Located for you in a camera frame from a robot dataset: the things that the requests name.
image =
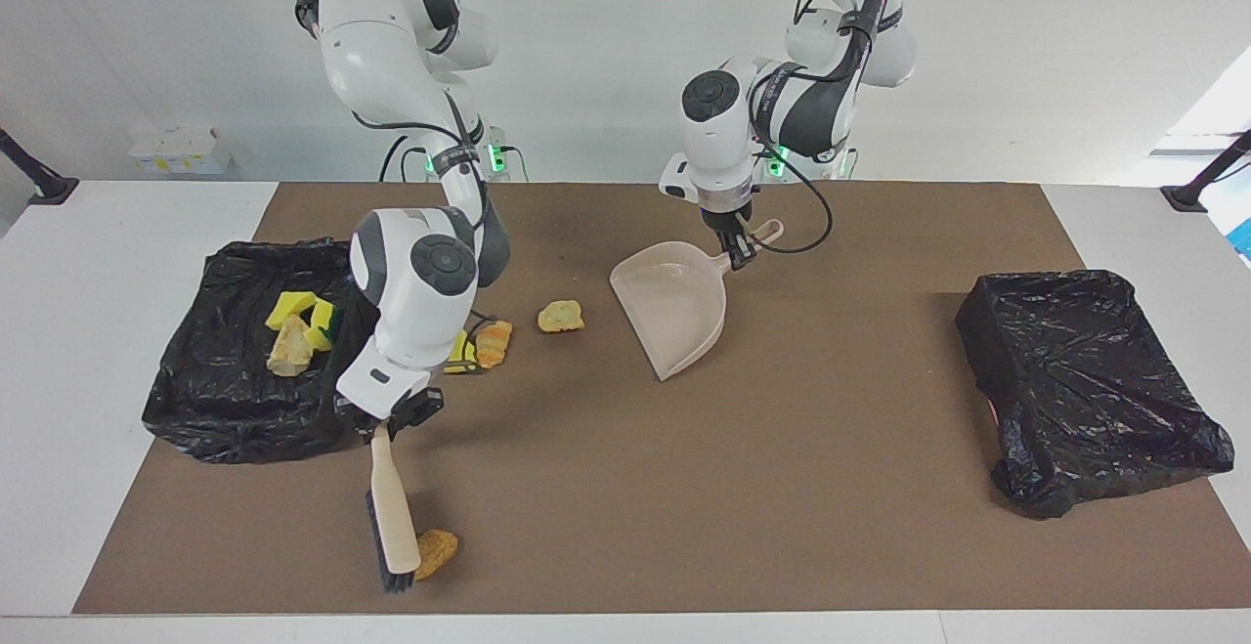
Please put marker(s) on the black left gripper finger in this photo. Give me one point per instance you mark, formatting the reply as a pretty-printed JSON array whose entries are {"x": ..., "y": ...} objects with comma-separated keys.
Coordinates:
[
  {"x": 738, "y": 251},
  {"x": 753, "y": 239}
]

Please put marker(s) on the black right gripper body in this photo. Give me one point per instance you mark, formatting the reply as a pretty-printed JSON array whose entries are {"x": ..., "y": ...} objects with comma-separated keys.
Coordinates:
[{"x": 415, "y": 409}]

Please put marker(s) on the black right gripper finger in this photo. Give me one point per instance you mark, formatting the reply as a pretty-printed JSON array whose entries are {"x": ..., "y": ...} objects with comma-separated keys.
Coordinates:
[
  {"x": 407, "y": 428},
  {"x": 381, "y": 433}
]

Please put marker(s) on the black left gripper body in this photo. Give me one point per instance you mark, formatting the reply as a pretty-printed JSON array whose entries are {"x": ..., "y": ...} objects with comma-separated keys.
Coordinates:
[{"x": 731, "y": 222}]

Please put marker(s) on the yellow sponge wedge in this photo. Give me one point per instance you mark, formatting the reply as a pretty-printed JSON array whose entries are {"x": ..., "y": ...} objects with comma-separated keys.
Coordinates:
[{"x": 464, "y": 351}]

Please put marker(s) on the beige plastic dustpan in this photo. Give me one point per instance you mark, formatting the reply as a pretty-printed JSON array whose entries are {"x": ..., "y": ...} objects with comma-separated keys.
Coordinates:
[{"x": 674, "y": 312}]

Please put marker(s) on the beige hand brush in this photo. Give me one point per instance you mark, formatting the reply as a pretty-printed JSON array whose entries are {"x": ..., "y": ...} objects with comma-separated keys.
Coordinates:
[{"x": 396, "y": 527}]

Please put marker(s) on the orange croissant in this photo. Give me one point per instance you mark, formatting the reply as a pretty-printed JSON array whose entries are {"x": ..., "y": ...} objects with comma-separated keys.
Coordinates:
[{"x": 494, "y": 344}]

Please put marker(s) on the tan sponge piece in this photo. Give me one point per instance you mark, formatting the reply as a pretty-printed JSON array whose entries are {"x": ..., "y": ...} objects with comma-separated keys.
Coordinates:
[{"x": 290, "y": 349}]

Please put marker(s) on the golden bread roll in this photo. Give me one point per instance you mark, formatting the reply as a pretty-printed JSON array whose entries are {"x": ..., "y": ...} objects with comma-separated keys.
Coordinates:
[{"x": 438, "y": 551}]

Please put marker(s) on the green and yellow sponge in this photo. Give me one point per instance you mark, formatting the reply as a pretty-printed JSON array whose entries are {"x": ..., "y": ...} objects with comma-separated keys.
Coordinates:
[{"x": 323, "y": 317}]

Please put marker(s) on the yellow notched sponge piece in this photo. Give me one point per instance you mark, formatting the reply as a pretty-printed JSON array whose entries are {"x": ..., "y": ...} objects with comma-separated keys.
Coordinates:
[{"x": 291, "y": 309}]

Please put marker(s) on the yellow cracker piece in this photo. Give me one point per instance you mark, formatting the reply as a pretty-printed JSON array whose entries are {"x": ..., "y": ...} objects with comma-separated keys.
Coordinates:
[{"x": 561, "y": 317}]

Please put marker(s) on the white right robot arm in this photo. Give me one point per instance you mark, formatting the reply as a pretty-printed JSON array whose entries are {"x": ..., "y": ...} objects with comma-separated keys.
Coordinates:
[{"x": 420, "y": 282}]

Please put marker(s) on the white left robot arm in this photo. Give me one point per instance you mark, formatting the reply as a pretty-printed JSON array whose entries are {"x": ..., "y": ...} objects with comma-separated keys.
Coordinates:
[{"x": 723, "y": 136}]

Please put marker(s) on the bin with black bag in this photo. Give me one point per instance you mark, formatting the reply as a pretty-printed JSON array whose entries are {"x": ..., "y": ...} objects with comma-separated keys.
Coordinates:
[
  {"x": 1085, "y": 390},
  {"x": 225, "y": 400}
]

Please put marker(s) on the brown table mat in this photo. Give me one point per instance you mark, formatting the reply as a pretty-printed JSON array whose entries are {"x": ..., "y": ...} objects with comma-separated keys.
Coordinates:
[{"x": 684, "y": 478}]

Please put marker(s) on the white cardboard box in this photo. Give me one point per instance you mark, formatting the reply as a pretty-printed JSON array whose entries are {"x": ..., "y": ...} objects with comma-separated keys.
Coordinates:
[{"x": 176, "y": 150}]

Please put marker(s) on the black clamp stand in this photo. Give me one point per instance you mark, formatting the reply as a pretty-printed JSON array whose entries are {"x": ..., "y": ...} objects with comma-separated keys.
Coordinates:
[
  {"x": 34, "y": 175},
  {"x": 1207, "y": 175}
]

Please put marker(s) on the blue object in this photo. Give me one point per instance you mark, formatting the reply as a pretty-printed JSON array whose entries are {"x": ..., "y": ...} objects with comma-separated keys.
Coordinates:
[{"x": 1243, "y": 238}]

